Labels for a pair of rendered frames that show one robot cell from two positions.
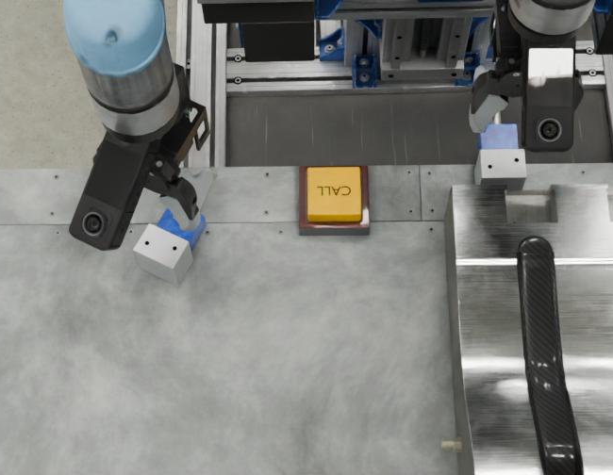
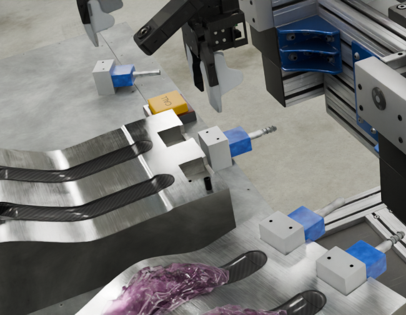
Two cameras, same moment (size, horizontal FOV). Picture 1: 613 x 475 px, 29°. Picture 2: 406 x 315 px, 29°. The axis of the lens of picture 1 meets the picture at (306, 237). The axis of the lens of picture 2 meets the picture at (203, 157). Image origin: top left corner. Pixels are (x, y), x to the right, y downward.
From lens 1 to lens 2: 139 cm
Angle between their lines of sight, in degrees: 54
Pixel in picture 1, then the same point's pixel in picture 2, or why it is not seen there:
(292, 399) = (48, 145)
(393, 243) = not seen: hidden behind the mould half
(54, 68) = (363, 189)
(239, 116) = (356, 230)
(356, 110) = (403, 278)
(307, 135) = not seen: hidden behind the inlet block
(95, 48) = not seen: outside the picture
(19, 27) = (376, 167)
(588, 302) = (117, 176)
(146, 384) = (42, 106)
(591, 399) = (47, 190)
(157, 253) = (98, 66)
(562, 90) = (164, 17)
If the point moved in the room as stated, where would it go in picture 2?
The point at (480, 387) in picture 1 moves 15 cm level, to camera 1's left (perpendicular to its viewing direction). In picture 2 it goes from (44, 155) to (27, 115)
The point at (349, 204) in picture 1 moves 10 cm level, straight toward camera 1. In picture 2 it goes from (160, 107) to (107, 123)
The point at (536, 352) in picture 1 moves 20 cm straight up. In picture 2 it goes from (79, 172) to (43, 59)
